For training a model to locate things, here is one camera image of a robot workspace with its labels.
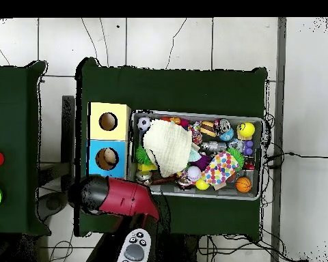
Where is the white toy baseball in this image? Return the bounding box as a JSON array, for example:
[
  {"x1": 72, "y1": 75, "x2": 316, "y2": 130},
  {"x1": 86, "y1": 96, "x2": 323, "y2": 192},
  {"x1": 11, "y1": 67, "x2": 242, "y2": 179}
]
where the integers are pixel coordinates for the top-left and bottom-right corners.
[{"x1": 186, "y1": 165, "x2": 202, "y2": 182}]

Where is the plush hamburger toy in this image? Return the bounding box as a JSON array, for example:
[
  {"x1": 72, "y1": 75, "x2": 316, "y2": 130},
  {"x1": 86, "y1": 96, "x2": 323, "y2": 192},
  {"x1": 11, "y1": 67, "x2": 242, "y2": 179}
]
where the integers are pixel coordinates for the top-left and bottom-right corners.
[{"x1": 199, "y1": 120, "x2": 218, "y2": 138}]

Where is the wooden box with three holes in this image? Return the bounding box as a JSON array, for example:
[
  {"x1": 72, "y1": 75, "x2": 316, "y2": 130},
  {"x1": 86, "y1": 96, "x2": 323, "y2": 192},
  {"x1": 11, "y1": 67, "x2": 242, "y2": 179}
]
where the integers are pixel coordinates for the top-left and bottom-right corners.
[{"x1": 86, "y1": 101, "x2": 133, "y2": 181}]

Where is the polka dot cloth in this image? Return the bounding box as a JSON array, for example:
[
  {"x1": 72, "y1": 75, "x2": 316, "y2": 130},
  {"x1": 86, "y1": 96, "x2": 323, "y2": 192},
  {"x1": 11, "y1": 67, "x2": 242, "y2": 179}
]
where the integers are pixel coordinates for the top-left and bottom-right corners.
[{"x1": 202, "y1": 151, "x2": 241, "y2": 186}]

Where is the yellow ball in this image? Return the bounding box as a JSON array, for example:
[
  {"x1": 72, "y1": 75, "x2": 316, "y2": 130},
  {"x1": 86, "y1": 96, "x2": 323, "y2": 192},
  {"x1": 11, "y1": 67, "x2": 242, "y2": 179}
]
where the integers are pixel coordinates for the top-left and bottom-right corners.
[{"x1": 236, "y1": 121, "x2": 256, "y2": 140}]

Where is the cream muslin cloth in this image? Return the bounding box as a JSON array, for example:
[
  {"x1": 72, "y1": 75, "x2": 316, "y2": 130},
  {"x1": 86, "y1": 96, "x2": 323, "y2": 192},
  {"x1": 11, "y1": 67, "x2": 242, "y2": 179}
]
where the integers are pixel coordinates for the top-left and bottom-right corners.
[{"x1": 143, "y1": 119, "x2": 194, "y2": 177}]

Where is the small soccer ball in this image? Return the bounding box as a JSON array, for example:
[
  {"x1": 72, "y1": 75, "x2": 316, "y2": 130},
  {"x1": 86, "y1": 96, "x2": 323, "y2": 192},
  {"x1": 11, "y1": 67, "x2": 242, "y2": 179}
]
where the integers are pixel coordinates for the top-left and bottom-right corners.
[{"x1": 137, "y1": 116, "x2": 153, "y2": 131}]

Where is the dark green tablecloth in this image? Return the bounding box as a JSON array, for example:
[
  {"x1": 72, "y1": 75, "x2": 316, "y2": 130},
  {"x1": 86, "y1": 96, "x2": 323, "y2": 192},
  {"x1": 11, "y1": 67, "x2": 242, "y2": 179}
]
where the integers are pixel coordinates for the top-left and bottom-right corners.
[
  {"x1": 73, "y1": 57, "x2": 269, "y2": 237},
  {"x1": 0, "y1": 60, "x2": 51, "y2": 237}
]

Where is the small orange basketball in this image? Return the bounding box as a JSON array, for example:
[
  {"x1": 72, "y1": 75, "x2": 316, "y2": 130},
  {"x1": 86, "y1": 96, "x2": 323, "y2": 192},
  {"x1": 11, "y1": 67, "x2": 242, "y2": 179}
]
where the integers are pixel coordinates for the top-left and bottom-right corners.
[{"x1": 234, "y1": 177, "x2": 253, "y2": 194}]

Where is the large green spiky ball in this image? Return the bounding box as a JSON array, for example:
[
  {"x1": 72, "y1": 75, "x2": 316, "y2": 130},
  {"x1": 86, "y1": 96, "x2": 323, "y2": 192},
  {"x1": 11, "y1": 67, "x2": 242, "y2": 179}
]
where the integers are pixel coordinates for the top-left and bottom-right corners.
[{"x1": 135, "y1": 144, "x2": 154, "y2": 166}]

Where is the black power cable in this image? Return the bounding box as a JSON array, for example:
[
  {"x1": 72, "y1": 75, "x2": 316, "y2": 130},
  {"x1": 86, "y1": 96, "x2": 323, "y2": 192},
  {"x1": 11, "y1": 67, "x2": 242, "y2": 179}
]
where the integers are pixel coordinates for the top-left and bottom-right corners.
[{"x1": 266, "y1": 151, "x2": 328, "y2": 162}]

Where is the light blue muslin cloth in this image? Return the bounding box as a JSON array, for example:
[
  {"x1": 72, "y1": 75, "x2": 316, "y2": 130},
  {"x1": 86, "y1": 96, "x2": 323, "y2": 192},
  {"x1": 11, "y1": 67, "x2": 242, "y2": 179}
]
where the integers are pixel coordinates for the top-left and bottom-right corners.
[{"x1": 189, "y1": 149, "x2": 202, "y2": 164}]

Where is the shallow mesh bin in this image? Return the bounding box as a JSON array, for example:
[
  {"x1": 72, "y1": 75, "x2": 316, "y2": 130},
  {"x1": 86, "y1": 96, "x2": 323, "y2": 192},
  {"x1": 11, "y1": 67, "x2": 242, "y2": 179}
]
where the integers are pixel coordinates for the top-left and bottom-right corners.
[{"x1": 126, "y1": 108, "x2": 264, "y2": 202}]

